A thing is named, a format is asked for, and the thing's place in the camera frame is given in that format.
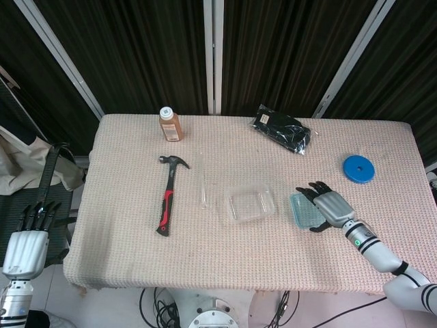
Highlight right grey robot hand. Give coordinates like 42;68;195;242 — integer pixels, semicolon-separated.
295;181;356;234

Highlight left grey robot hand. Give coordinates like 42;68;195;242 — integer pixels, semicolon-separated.
1;201;62;281

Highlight blue translucent container lid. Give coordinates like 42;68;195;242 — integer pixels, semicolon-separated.
289;192;324;232

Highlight clear plastic food container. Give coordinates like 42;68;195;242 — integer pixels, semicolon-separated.
225;184;277;225

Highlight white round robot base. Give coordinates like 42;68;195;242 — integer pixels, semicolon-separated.
187;293;240;328

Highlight blue round disc with hole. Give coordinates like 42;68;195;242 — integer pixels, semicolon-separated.
342;154;376;184

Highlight dark mesh chair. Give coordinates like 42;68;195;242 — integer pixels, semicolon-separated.
0;189;79;268

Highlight black item in plastic bag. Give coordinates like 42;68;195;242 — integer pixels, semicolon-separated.
249;104;312;156

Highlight beige cloth bag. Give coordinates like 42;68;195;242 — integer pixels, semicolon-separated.
0;124;86;196

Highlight pink waffle weave tablecloth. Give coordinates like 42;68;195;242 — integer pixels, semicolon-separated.
63;113;437;297

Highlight clear glass test tube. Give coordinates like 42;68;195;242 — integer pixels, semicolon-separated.
197;152;210;210

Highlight black and red claw hammer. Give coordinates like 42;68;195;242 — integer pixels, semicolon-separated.
156;154;191;237

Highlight brown juice bottle white cap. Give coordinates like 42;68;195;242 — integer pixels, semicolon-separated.
158;106;186;143

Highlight black pleated curtain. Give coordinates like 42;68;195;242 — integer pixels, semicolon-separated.
0;0;437;168

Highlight black bag strap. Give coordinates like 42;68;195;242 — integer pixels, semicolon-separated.
36;142;72;210

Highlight black cable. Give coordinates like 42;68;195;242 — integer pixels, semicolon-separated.
269;290;389;328
139;288;182;328

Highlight white slanted frame post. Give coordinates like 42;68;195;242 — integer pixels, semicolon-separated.
312;0;397;119
13;0;105;120

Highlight white upright frame post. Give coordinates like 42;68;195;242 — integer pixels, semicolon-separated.
203;0;216;115
214;0;224;115

